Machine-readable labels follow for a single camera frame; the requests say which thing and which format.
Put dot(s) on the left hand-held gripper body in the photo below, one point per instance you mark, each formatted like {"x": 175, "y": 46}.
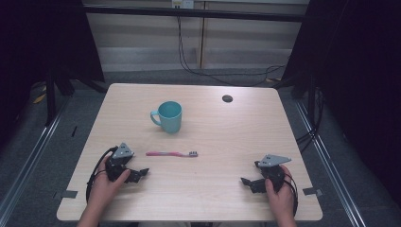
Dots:
{"x": 123, "y": 152}

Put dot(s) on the black horizontal metal bar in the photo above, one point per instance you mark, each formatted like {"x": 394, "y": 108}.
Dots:
{"x": 189, "y": 13}

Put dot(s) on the pink toothbrush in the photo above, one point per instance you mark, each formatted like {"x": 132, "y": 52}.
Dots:
{"x": 170, "y": 154}

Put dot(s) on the person's right hand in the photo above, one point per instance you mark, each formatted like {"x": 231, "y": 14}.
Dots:
{"x": 283, "y": 200}

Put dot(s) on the black metal stand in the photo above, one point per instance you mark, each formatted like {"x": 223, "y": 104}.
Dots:
{"x": 312, "y": 94}
{"x": 50, "y": 97}

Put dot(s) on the yellow floor scrap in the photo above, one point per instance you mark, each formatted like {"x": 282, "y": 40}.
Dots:
{"x": 39, "y": 98}

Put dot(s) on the silver floor rail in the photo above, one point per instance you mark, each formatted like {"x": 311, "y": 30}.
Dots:
{"x": 28, "y": 160}
{"x": 331, "y": 170}

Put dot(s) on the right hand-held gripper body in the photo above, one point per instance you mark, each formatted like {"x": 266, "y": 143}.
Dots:
{"x": 273, "y": 160}

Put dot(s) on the teal cup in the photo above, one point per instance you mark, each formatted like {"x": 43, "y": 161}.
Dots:
{"x": 170, "y": 119}

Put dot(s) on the black curtain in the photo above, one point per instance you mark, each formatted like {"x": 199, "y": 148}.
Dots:
{"x": 356, "y": 78}
{"x": 41, "y": 41}

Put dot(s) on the person's left hand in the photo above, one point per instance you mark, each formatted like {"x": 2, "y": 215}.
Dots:
{"x": 102, "y": 190}

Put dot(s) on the grey tape strip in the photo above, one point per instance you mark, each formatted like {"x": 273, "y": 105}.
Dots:
{"x": 67, "y": 194}
{"x": 312, "y": 191}

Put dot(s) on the white wall power outlet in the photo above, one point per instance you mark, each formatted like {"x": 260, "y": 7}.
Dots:
{"x": 183, "y": 3}

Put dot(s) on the dark round table grommet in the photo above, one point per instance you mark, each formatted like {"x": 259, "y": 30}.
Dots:
{"x": 227, "y": 98}

